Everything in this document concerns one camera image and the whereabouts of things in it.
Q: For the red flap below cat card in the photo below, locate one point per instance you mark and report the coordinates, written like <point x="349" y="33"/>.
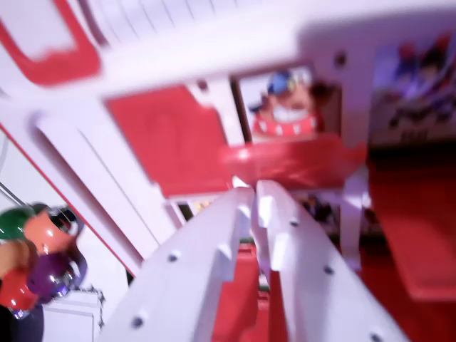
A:
<point x="420" y="221"/>

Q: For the red flap covering its card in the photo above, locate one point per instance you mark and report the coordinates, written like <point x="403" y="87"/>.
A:
<point x="171" y="139"/>

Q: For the green toy piece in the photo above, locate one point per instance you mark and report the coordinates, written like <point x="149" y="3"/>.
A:
<point x="14" y="222"/>

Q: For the red and white game board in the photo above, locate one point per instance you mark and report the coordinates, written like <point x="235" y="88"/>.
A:
<point x="199" y="46"/>

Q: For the red toy piece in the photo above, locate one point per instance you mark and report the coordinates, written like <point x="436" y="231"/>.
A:
<point x="16" y="294"/>

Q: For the red flap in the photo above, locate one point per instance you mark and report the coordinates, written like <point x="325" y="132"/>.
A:
<point x="295" y="160"/>
<point x="420" y="221"/>

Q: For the dog picture card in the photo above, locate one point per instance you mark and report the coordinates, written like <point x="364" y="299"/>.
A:
<point x="285" y="107"/>

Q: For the purple toy piece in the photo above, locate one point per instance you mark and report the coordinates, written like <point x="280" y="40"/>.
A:
<point x="48" y="276"/>

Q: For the cat picture card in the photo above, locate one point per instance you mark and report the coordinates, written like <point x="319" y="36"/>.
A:
<point x="417" y="92"/>

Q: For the orange toy piece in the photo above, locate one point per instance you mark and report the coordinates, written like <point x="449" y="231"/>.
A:
<point x="48" y="233"/>

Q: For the printed paper sheet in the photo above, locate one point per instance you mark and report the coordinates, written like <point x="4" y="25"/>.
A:
<point x="71" y="317"/>

